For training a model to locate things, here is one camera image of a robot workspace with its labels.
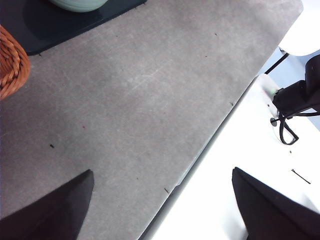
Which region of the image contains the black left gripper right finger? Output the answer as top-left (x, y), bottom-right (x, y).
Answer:
top-left (231, 166), bottom-right (320, 240)

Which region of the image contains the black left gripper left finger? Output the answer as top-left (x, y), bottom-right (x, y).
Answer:
top-left (0, 169), bottom-right (96, 240)

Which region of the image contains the teal ribbed bowl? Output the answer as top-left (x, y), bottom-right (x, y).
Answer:
top-left (48, 0), bottom-right (109, 14)

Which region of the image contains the brown wicker basket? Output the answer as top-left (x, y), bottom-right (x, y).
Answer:
top-left (0, 24), bottom-right (32, 101)

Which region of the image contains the black rectangular tray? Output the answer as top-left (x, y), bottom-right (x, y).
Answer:
top-left (0, 0), bottom-right (148, 57)

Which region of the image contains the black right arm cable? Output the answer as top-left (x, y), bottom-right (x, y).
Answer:
top-left (270, 111), bottom-right (320, 146)

